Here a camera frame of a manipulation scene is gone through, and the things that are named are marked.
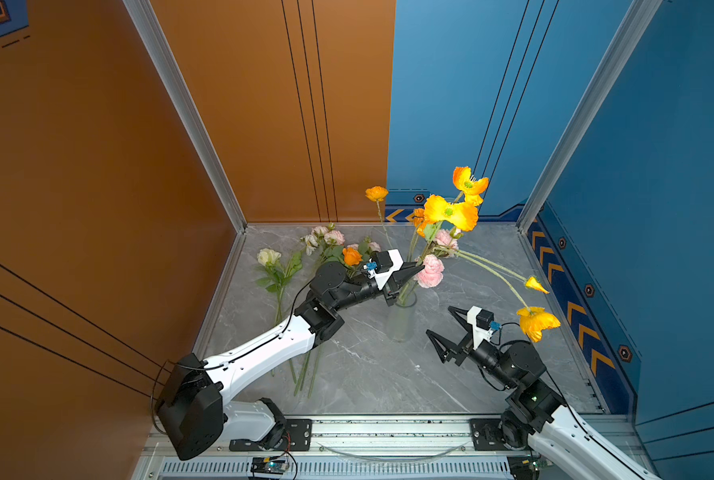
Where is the clear ribbed glass vase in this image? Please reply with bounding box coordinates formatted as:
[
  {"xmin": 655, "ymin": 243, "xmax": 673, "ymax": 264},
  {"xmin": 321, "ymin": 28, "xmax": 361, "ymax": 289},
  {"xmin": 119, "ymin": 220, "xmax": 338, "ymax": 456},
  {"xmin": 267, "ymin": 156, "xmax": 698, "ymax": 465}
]
[{"xmin": 385, "ymin": 290, "xmax": 418, "ymax": 342}]

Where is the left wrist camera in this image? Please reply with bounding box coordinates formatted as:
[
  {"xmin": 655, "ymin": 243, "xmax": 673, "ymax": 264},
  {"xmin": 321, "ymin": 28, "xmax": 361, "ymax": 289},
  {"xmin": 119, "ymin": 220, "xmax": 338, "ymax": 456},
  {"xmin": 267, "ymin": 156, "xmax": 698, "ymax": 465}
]
[{"xmin": 362, "ymin": 249, "xmax": 404, "ymax": 290}]

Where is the green circuit board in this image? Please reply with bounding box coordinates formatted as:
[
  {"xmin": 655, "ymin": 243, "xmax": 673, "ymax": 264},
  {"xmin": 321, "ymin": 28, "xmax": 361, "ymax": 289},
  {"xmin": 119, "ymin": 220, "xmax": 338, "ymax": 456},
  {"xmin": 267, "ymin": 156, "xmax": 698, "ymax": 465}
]
[{"xmin": 249, "ymin": 457, "xmax": 291, "ymax": 479}]

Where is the yellow orange poppy stem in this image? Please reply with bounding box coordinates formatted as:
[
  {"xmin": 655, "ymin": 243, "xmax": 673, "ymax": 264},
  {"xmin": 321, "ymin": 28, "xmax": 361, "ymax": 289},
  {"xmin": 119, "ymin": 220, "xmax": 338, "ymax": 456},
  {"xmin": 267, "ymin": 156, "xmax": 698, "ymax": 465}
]
[{"xmin": 392, "ymin": 166, "xmax": 491, "ymax": 307}]

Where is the aluminium corner post left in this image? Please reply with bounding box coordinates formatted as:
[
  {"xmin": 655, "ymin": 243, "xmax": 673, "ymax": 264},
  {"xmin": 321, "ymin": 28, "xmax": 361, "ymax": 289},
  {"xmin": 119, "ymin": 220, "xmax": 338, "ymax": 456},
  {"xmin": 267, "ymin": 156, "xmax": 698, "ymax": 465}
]
[{"xmin": 123, "ymin": 0, "xmax": 247, "ymax": 235}]

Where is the pink white lisianthus stem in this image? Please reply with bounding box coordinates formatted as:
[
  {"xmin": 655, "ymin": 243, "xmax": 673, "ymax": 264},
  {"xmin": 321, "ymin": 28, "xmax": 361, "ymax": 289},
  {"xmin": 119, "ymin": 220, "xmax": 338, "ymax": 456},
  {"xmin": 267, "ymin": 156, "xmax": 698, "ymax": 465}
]
[{"xmin": 301, "ymin": 224, "xmax": 381, "ymax": 268}]

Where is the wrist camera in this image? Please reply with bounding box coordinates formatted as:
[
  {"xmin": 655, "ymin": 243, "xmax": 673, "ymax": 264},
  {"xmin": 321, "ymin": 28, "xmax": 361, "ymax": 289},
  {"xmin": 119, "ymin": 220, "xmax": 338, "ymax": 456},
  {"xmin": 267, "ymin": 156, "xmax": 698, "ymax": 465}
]
[
  {"xmin": 466, "ymin": 306, "xmax": 501, "ymax": 350},
  {"xmin": 362, "ymin": 249, "xmax": 404, "ymax": 290}
]

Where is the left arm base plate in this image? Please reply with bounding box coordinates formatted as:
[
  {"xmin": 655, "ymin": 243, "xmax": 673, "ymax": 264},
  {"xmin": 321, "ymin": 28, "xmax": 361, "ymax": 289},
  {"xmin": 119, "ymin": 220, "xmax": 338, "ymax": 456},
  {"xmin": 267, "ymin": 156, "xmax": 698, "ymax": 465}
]
[{"xmin": 229, "ymin": 418, "xmax": 313, "ymax": 452}]

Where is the aluminium front rail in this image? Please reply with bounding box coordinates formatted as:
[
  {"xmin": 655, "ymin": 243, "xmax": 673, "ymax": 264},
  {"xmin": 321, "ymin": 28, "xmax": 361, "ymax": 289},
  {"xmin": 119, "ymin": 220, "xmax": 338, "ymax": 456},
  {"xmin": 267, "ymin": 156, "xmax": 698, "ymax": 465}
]
[{"xmin": 130, "ymin": 413, "xmax": 658, "ymax": 480}]

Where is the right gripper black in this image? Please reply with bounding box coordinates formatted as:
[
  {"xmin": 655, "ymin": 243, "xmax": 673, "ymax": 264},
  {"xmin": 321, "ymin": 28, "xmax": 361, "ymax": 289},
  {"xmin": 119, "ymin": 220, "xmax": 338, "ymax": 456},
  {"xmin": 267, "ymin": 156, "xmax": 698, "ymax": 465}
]
[{"xmin": 428, "ymin": 308, "xmax": 519, "ymax": 393}]

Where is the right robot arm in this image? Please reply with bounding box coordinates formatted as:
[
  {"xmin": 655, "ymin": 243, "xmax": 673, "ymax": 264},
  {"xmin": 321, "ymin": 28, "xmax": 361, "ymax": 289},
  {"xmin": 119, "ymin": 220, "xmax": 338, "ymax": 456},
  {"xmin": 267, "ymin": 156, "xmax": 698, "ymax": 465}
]
[{"xmin": 426, "ymin": 306, "xmax": 658, "ymax": 479}]

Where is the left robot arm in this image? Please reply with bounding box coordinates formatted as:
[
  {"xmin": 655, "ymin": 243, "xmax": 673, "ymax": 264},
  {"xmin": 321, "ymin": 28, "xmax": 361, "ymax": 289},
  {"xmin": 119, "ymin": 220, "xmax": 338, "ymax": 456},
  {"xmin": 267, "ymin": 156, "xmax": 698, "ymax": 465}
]
[{"xmin": 153, "ymin": 249, "xmax": 422, "ymax": 461}]

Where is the orange rose flower stem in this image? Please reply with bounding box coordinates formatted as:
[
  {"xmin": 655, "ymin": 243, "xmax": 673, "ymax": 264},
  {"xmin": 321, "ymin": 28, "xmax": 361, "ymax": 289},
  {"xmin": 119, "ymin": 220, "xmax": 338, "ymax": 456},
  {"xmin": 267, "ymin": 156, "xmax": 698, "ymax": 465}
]
[{"xmin": 293, "ymin": 232, "xmax": 362, "ymax": 396}]

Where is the pink ranunculus flower stem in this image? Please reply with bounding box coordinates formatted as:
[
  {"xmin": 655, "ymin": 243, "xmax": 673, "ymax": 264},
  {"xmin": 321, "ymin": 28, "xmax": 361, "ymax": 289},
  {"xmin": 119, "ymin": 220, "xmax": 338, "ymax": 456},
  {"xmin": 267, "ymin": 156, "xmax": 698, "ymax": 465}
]
[{"xmin": 397, "ymin": 227, "xmax": 463, "ymax": 307}]

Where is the aluminium corner post right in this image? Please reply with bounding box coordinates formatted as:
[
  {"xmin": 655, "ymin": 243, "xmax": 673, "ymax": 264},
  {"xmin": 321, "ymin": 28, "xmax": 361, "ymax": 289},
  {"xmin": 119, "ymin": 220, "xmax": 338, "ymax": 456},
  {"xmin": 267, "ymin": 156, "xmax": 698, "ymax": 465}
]
[{"xmin": 516, "ymin": 0, "xmax": 662, "ymax": 234}]

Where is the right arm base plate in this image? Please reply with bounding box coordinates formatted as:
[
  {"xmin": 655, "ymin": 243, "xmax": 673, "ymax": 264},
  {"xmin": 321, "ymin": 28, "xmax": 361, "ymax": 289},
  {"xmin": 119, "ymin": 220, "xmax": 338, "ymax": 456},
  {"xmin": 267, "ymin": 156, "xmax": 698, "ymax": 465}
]
[{"xmin": 469, "ymin": 418, "xmax": 535, "ymax": 452}]

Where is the white rose flower stem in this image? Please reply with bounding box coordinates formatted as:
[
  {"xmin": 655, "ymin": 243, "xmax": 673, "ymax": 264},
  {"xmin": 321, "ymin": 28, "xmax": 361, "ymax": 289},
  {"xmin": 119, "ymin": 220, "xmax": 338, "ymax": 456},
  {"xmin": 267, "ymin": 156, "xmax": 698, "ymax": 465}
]
[{"xmin": 256, "ymin": 247, "xmax": 305, "ymax": 385}]

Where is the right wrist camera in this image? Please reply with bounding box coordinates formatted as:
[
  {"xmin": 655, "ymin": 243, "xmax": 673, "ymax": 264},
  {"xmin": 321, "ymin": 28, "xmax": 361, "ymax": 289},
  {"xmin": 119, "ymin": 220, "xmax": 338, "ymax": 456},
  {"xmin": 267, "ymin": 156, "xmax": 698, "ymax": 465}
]
[{"xmin": 466, "ymin": 306, "xmax": 501, "ymax": 350}]

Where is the aluminium corner post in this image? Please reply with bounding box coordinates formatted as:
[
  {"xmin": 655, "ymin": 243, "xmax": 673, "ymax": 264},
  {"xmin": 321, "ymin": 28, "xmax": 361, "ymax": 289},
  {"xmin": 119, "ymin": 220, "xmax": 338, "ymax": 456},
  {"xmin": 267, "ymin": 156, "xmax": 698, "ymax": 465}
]
[
  {"xmin": 123, "ymin": 0, "xmax": 247, "ymax": 235},
  {"xmin": 516, "ymin": 0, "xmax": 662, "ymax": 234}
]

